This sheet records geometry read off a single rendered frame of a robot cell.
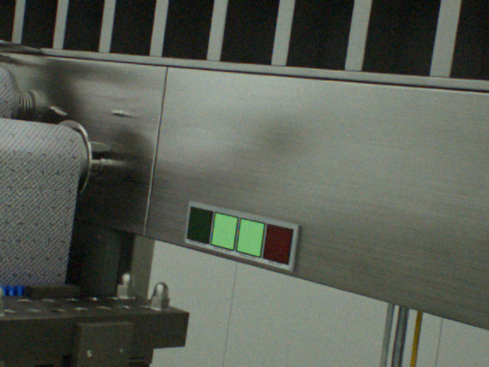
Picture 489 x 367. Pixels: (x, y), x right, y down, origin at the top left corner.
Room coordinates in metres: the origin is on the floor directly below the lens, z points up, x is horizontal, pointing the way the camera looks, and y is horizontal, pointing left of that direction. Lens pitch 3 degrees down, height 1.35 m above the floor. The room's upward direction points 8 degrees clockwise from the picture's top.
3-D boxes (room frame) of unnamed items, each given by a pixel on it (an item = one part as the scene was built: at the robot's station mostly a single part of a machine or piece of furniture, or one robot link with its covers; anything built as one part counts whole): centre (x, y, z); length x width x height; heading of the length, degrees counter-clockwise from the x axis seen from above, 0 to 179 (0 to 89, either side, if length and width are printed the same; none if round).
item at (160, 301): (1.77, 0.12, 1.05); 0.04 x 0.04 x 0.04
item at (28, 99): (2.08, 0.47, 1.33); 0.07 x 0.07 x 0.07; 45
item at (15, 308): (1.69, 0.26, 1.00); 0.40 x 0.16 x 0.06; 135
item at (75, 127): (1.88, 0.32, 1.25); 0.15 x 0.01 x 0.15; 45
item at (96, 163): (1.91, 0.29, 1.25); 0.07 x 0.04 x 0.04; 135
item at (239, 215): (1.65, 0.00, 1.18); 0.25 x 0.01 x 0.07; 45
